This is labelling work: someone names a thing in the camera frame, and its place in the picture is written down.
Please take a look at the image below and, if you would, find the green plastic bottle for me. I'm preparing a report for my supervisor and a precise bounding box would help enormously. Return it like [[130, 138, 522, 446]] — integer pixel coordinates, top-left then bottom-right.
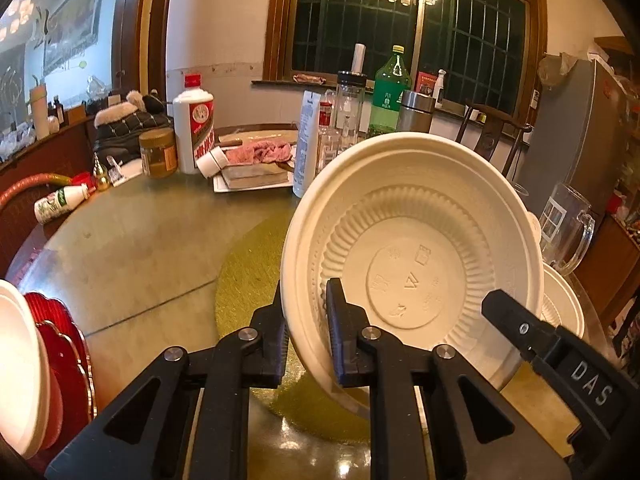
[[368, 44, 412, 138]]

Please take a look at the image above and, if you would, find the clear bottle black lid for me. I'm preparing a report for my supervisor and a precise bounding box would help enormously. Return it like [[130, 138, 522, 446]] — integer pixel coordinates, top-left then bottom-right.
[[334, 70, 367, 153]]

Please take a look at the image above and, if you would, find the brown glass jar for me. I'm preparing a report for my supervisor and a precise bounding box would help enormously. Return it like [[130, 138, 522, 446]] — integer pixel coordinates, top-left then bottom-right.
[[139, 127, 178, 179]]

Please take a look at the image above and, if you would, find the cream tumbler mug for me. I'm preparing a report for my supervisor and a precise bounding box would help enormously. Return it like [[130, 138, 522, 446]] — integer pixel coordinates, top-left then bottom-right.
[[29, 84, 50, 141]]

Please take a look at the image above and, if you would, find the grey refrigerator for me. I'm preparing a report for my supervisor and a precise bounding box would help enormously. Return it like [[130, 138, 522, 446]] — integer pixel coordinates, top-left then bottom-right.
[[516, 60, 628, 220]]

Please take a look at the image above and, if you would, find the small white cup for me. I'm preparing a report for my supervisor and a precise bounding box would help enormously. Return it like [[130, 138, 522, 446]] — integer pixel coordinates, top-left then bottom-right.
[[195, 146, 229, 178]]

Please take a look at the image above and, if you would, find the framed wall picture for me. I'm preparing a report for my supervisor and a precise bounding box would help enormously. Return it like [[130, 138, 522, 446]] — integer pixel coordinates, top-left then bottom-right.
[[43, 0, 102, 76]]

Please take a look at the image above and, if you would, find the pink cloth on tray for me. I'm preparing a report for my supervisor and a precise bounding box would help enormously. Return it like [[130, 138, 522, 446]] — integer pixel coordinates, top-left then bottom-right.
[[224, 140, 292, 166]]

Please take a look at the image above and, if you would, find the white tray with books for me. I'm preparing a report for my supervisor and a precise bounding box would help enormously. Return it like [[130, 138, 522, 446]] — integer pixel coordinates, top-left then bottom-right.
[[213, 162, 293, 193]]

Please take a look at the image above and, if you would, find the large white foam bowl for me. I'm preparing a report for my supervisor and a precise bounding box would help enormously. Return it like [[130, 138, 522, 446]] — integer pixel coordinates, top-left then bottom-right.
[[0, 281, 50, 458]]

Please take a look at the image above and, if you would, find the dark wooden chair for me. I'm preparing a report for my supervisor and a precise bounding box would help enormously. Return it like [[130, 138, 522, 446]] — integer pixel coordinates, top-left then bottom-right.
[[454, 101, 533, 178]]

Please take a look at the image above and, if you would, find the small glass red-cap bottle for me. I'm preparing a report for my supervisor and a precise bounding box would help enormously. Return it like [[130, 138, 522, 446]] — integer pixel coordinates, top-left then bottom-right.
[[316, 99, 340, 174]]

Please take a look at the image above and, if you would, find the white paper roll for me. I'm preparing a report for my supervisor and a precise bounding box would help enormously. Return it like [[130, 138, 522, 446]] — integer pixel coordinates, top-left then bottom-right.
[[350, 44, 366, 75]]

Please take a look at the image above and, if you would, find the red scalloped plate left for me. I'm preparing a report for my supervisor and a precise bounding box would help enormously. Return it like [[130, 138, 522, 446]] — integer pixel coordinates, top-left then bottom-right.
[[22, 290, 99, 470]]

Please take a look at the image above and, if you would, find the clear glass pitcher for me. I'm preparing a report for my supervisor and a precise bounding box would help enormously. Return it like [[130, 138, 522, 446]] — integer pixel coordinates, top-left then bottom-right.
[[539, 182, 596, 276]]

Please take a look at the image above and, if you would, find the tall white blue tube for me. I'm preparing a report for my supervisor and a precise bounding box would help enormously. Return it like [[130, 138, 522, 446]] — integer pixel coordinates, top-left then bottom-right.
[[293, 91, 321, 198]]

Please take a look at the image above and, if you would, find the white red liquor bottle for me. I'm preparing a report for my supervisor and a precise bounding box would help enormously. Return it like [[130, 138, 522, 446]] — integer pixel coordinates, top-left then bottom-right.
[[172, 74, 215, 174]]

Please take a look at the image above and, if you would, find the cream plastic bowl right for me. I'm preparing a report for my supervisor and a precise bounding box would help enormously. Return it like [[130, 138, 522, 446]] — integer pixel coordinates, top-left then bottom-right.
[[541, 263, 586, 338]]

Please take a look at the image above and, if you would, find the black quilted fur bag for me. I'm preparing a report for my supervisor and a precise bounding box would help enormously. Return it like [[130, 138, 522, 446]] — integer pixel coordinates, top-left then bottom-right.
[[93, 90, 172, 167]]

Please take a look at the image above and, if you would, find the hula hoop ring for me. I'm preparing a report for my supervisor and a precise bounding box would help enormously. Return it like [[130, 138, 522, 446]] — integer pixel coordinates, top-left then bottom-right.
[[0, 172, 74, 212]]

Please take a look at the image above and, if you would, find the steel thermos flask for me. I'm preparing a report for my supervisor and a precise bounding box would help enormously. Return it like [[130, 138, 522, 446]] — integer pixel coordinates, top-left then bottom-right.
[[396, 90, 435, 133]]

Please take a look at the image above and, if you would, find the white spray bottle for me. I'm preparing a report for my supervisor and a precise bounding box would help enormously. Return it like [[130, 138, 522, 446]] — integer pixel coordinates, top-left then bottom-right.
[[432, 70, 447, 108]]

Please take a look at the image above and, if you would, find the cream plastic bowl with tab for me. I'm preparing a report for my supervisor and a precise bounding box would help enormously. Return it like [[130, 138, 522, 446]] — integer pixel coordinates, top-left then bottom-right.
[[280, 132, 544, 417]]

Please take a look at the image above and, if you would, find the green round turntable mat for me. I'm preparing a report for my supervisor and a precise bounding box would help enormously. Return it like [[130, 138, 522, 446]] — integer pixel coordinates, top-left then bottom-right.
[[215, 212, 370, 443]]

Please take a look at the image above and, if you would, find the red box on sill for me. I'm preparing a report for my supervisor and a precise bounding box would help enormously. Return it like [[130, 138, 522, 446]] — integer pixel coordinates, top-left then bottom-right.
[[414, 72, 437, 96]]

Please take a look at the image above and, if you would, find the small white green bottle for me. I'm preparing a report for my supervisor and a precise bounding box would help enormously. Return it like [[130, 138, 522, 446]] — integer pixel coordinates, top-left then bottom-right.
[[34, 184, 90, 224]]

